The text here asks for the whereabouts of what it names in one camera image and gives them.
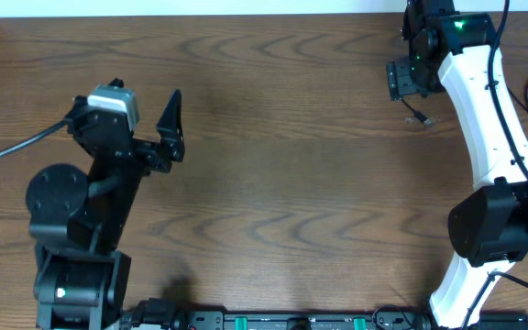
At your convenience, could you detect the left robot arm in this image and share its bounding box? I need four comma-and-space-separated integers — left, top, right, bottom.
26, 80, 185, 329

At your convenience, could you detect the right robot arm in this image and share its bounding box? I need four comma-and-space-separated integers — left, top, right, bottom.
387, 1, 528, 329

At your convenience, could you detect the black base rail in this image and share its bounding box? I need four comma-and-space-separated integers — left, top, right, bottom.
121, 297, 528, 330

